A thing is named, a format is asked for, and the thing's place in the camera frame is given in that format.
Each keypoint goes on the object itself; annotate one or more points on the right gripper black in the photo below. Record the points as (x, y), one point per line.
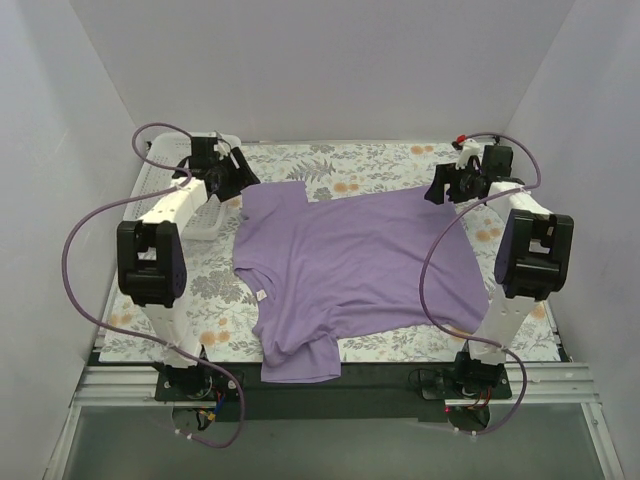
(442, 181)

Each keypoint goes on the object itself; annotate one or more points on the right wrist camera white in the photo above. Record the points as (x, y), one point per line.
(467, 148)

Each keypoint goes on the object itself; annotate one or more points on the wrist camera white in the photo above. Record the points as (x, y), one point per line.
(224, 143)
(467, 148)

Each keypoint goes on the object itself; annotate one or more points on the white plastic basket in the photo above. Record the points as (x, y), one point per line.
(197, 217)

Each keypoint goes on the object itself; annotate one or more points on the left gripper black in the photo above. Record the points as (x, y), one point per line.
(236, 170)

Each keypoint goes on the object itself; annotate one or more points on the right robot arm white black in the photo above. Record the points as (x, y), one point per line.
(532, 260)

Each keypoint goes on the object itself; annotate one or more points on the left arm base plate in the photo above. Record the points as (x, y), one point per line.
(195, 383)

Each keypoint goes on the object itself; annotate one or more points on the aluminium frame rail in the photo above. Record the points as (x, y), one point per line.
(117, 386)

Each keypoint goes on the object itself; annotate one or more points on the purple t shirt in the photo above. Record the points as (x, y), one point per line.
(343, 268)

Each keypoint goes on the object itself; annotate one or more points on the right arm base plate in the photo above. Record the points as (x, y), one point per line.
(439, 382)

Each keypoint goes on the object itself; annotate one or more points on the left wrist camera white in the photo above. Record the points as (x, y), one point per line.
(224, 143)

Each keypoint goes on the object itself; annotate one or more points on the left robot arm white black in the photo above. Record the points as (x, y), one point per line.
(151, 266)

